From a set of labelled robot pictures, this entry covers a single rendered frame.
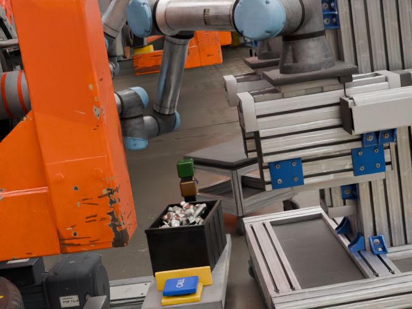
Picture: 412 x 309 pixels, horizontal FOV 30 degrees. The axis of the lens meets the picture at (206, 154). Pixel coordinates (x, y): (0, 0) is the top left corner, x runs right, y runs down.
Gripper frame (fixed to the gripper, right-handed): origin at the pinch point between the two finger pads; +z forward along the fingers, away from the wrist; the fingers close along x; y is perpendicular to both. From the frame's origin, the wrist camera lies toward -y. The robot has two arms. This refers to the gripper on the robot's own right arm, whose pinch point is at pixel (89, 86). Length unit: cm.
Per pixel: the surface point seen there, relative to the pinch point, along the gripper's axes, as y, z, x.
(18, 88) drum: 3.2, 23.6, -15.8
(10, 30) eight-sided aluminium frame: 19.0, 1.8, -23.4
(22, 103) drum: -1.2, 23.5, -15.0
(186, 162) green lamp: -13, 57, 36
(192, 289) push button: -31, 96, 39
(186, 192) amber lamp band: -21, 57, 35
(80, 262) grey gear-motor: -42, 50, 5
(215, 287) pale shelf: -34, 89, 44
